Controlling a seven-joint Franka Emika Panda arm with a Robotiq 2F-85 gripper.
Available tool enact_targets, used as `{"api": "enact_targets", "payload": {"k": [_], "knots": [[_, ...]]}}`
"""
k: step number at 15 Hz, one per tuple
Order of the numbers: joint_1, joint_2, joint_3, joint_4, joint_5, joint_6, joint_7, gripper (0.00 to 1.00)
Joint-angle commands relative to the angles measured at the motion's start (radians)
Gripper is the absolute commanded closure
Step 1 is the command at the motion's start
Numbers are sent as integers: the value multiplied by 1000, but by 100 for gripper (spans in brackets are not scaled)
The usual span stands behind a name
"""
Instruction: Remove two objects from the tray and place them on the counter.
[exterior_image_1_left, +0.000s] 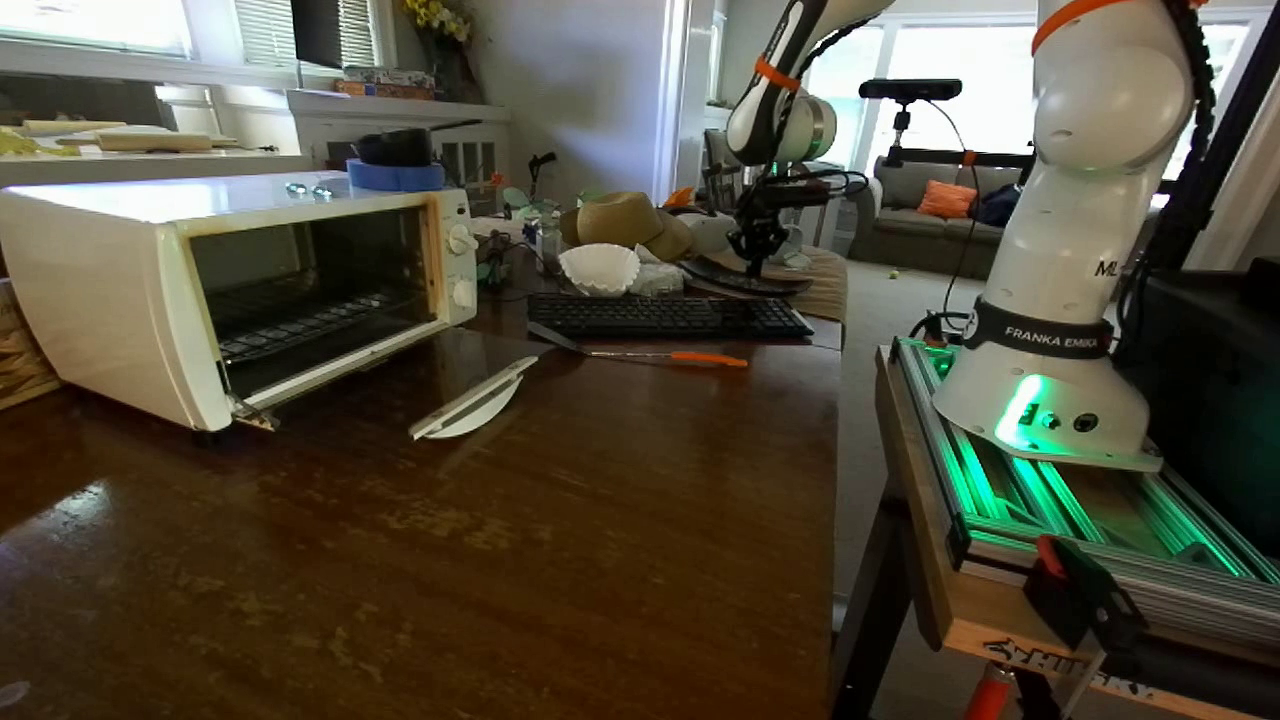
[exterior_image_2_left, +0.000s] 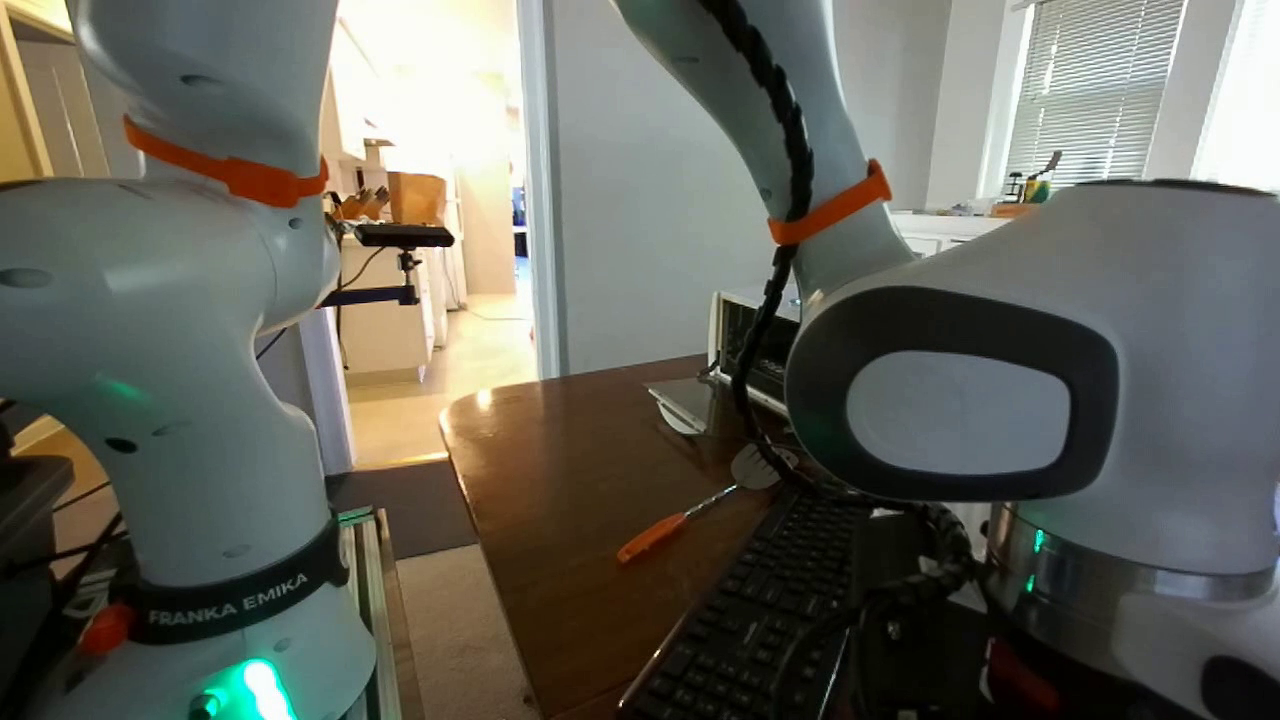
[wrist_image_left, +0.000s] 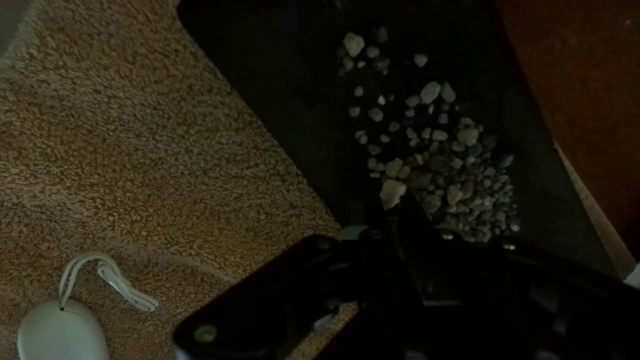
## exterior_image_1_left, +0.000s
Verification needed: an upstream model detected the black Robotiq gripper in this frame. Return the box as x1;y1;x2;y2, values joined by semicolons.
735;174;809;275

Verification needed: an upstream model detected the dark round tray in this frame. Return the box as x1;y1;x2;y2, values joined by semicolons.
681;252;811;301

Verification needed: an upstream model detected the white crumpled cloth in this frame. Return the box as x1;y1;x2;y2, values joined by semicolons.
631;258;692;301

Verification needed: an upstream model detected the grey sofa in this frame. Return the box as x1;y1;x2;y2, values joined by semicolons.
843;155;1025;281

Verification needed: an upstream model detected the tan crumpled bag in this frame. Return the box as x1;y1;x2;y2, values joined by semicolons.
573;194;699;263

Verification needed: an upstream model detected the white bowl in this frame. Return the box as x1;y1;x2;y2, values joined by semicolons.
553;242;643;301

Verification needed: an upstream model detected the orange cushion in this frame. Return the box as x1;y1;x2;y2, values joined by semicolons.
917;175;981;225

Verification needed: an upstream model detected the dark blue cushion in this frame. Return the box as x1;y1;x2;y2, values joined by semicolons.
968;179;1015;233

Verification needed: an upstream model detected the black rounded object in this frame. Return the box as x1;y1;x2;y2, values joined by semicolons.
352;126;441;174

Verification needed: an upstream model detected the yellow flower bunch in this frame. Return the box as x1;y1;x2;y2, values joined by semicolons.
395;0;474;52

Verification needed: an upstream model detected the aluminium robot mounting table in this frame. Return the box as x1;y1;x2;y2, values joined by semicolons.
830;334;1280;720

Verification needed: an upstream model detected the black control box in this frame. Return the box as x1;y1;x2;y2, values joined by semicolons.
1115;258;1280;565

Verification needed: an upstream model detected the black table clamp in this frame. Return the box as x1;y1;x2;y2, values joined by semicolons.
1018;531;1150;662

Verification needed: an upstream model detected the white toaster oven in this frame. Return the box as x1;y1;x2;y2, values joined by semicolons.
0;174;485;437

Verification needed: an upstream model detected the wicker basket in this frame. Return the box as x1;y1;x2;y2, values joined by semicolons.
0;275;65;416

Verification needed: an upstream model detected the orange handled metal spatula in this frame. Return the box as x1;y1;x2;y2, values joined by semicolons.
520;315;753;379

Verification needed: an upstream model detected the orange strap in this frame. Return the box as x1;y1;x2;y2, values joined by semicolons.
1029;0;1150;55
753;52;803;96

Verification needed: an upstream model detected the black camera on stand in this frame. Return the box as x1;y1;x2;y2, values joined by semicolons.
854;75;968;174

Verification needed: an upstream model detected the black braided cable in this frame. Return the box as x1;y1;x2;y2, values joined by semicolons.
1122;0;1219;312

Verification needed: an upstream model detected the red clamp handle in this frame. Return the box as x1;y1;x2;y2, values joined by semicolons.
958;662;1025;720

